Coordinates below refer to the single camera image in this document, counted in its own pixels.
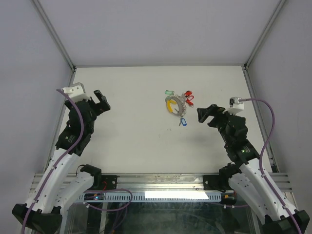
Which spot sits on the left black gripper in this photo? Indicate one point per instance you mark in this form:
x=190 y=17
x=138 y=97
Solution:
x=100 y=107

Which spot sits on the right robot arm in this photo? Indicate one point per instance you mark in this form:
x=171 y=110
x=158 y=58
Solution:
x=248 y=177

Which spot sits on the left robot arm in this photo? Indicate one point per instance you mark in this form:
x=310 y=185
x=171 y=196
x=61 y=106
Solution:
x=44 y=210

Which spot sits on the white slotted cable duct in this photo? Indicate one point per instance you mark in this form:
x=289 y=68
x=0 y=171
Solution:
x=152 y=196

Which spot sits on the aluminium mounting rail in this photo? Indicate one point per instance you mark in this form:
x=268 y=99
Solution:
x=180 y=181

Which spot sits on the blue tag key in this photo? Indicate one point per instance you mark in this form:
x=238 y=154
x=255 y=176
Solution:
x=182 y=122

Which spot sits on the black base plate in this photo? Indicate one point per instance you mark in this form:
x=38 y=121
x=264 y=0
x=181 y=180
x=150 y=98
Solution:
x=216 y=182
x=105 y=182

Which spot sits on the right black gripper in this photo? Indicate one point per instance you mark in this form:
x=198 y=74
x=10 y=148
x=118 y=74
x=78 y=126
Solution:
x=212 y=110

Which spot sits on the red tag key lower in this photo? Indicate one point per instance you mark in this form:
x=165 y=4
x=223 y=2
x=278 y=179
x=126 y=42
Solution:
x=189 y=100

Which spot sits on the green tag key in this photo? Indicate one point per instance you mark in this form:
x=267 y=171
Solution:
x=169 y=92

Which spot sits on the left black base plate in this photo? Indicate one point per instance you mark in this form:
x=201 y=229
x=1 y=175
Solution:
x=105 y=182

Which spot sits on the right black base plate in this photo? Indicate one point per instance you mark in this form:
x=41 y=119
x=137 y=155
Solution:
x=216 y=182

